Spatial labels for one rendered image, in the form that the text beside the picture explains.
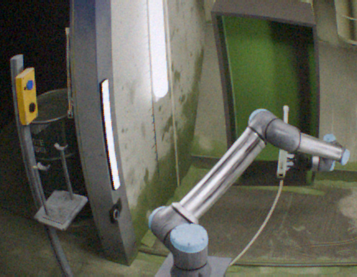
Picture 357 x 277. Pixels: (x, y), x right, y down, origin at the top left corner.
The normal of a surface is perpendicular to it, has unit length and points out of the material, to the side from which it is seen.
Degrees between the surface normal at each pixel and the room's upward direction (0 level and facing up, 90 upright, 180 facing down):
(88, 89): 90
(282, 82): 102
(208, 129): 57
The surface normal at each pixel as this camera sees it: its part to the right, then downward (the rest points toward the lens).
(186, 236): -0.02, -0.85
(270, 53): -0.22, 0.63
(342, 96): -0.31, -0.10
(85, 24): -0.33, 0.46
